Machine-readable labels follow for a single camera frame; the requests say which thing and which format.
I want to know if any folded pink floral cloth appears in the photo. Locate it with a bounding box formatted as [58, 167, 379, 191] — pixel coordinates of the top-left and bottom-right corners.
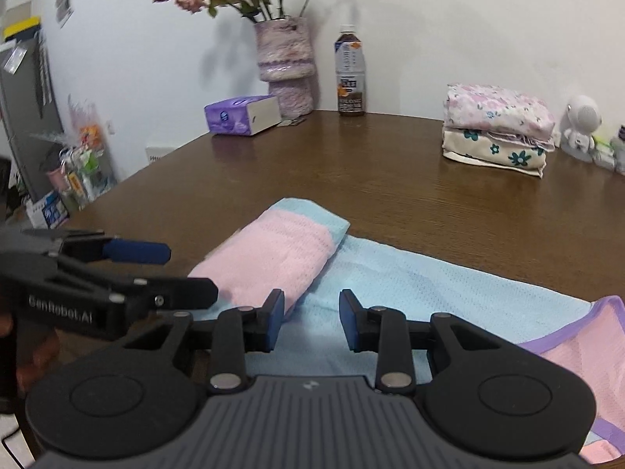
[442, 83, 556, 150]

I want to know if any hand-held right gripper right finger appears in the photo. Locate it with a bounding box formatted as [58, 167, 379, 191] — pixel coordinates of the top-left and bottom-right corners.
[338, 287, 504, 394]

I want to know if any grey cabinet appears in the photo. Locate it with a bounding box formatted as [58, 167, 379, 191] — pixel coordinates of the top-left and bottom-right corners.
[0, 0, 64, 216]

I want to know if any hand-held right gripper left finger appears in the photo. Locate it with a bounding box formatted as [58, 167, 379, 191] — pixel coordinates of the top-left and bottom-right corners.
[124, 288, 285, 394]

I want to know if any small green box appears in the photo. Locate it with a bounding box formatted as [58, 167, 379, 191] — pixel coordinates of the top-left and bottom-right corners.
[593, 139, 617, 172]

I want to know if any rack with small packets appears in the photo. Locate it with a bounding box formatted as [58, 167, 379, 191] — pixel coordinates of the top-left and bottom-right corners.
[29, 98, 118, 228]

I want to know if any tea bottle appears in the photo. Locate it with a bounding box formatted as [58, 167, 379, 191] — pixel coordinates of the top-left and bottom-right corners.
[334, 24, 367, 117]

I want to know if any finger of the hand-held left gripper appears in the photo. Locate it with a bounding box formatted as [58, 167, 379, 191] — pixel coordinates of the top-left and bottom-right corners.
[22, 227, 173, 265]
[46, 256, 220, 312]

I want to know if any folded cream floral cloth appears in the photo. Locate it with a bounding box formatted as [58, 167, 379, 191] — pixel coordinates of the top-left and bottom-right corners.
[441, 127, 548, 179]

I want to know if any purple tissue box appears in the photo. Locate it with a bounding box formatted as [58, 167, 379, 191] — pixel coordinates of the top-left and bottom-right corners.
[204, 95, 283, 136]

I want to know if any white robot speaker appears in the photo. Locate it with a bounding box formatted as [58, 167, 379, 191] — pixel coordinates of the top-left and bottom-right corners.
[559, 95, 604, 162]

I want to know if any purple fuzzy vase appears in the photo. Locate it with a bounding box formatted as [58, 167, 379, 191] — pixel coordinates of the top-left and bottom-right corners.
[254, 16, 316, 119]

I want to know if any pink and blue sleeveless top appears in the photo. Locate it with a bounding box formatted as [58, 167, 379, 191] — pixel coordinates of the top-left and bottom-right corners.
[187, 198, 625, 466]

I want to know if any person's left hand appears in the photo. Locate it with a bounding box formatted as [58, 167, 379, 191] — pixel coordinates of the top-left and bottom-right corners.
[0, 311, 62, 399]

